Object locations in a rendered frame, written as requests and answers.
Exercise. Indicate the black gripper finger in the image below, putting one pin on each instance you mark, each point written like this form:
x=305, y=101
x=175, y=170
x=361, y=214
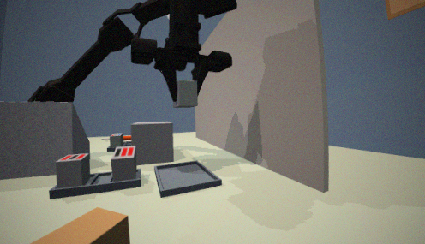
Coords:
x=199, y=73
x=167, y=67

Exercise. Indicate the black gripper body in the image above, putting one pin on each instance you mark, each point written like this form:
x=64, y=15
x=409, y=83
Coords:
x=184, y=46

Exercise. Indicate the grey flat panel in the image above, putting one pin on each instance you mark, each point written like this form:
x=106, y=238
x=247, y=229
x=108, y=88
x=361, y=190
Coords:
x=270, y=106

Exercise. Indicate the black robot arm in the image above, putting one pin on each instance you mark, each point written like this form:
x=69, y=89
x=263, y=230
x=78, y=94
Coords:
x=114, y=35

